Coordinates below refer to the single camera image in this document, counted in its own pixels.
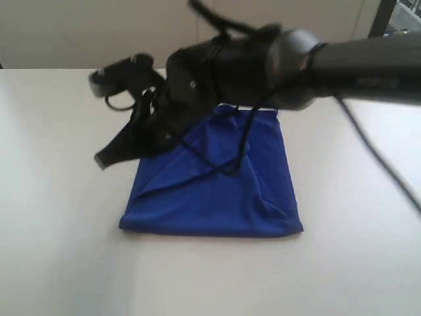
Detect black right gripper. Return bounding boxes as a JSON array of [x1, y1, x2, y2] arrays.
[[94, 41, 230, 170]]

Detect blue microfiber cloth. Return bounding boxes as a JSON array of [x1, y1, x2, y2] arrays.
[[119, 105, 303, 238]]

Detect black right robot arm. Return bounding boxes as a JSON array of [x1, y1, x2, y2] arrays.
[[89, 25, 420, 169]]

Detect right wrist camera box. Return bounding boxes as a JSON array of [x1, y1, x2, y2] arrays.
[[88, 53, 164, 98]]

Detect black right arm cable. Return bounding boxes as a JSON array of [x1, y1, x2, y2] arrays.
[[105, 0, 421, 211]]

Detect black window frame post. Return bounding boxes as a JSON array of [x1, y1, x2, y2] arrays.
[[368, 0, 397, 38]]

